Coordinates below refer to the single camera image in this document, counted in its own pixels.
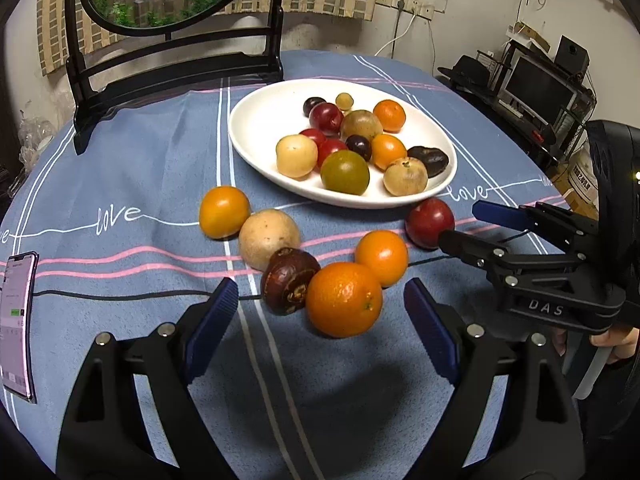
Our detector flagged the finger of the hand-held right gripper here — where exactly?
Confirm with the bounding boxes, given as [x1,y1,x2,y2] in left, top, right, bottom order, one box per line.
[438,229,628,333]
[472,200,601,261]

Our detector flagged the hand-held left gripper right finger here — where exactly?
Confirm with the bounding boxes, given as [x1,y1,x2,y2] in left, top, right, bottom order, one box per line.
[403,277,586,480]

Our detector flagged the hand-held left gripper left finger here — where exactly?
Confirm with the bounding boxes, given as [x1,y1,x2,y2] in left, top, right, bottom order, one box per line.
[56,276,240,480]

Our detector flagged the dark maroon fruit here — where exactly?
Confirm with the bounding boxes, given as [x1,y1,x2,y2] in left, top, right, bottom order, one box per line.
[407,145,450,179]

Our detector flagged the large orange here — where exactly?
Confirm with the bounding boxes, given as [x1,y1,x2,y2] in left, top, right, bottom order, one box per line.
[305,261,385,339]

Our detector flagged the beige brown speckled fruit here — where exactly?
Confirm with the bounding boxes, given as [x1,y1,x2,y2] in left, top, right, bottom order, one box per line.
[383,156,429,197]

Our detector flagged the smooth orange tangerine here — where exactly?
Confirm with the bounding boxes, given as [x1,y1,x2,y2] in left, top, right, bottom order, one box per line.
[370,133,408,171]
[373,99,406,133]
[199,186,252,240]
[354,230,410,288]

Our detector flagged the small dark purple plum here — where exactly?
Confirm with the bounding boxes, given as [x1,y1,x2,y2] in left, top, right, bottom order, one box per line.
[345,134,373,162]

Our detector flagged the green orange tangerine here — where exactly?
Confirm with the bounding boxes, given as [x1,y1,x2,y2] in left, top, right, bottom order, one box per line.
[320,150,371,196]

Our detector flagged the yellowish passion fruit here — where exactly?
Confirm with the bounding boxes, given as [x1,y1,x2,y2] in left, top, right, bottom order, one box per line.
[340,109,384,142]

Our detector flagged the white plate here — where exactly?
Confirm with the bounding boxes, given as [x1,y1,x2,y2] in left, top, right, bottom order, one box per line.
[228,78,458,209]

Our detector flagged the person's right hand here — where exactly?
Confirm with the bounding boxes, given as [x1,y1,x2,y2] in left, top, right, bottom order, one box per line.
[590,326,640,367]

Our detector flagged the white bucket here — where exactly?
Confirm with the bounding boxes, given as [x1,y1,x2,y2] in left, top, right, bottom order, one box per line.
[566,142,601,206]

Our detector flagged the blue striped tablecloth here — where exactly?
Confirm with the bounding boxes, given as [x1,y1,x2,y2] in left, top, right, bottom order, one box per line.
[0,49,601,480]

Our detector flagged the black metal shelf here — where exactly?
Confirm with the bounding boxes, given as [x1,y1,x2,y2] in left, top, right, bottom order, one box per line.
[440,37,598,171]

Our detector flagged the brown mangosteen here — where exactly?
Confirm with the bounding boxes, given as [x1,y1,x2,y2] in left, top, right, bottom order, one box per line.
[260,247,322,316]

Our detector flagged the large beige round fruit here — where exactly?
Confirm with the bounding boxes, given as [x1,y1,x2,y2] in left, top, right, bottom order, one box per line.
[238,209,302,272]

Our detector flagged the computer monitor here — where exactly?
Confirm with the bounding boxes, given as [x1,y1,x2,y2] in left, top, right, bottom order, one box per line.
[504,55,578,123]

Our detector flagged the black speaker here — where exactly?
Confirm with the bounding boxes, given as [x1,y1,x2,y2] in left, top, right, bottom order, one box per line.
[555,35,590,75]

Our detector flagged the black hat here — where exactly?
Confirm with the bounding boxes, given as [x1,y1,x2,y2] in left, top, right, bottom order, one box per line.
[438,55,493,88]

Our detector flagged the small cardboard box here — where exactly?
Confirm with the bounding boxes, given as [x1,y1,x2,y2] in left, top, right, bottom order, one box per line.
[512,22,551,53]

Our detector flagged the smartphone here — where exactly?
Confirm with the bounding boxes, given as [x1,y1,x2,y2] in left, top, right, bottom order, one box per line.
[0,251,40,403]

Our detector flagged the clear plastic bag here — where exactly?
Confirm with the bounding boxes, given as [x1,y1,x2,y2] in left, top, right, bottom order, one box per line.
[17,110,58,171]

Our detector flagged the white cushion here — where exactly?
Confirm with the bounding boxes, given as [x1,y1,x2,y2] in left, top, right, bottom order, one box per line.
[282,22,331,53]
[222,15,271,36]

